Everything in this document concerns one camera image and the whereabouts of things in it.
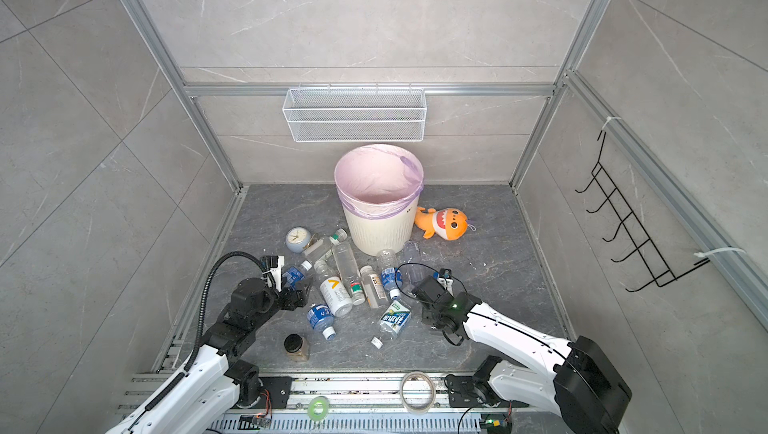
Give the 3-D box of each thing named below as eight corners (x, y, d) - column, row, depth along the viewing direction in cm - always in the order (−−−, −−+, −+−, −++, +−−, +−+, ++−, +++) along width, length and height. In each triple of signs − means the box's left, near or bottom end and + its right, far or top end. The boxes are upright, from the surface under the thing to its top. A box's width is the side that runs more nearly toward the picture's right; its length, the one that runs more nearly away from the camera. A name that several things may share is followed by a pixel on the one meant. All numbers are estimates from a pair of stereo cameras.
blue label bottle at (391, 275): (389, 303, 90) (389, 296, 86) (375, 260, 100) (374, 252, 95) (407, 297, 91) (408, 290, 87) (391, 256, 101) (392, 247, 97)
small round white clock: (286, 254, 101) (282, 248, 98) (291, 234, 107) (288, 227, 103) (308, 254, 101) (306, 248, 98) (313, 234, 107) (310, 227, 103)
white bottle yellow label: (338, 321, 85) (335, 315, 81) (318, 290, 91) (315, 284, 87) (357, 308, 88) (356, 302, 84) (337, 279, 94) (335, 272, 90)
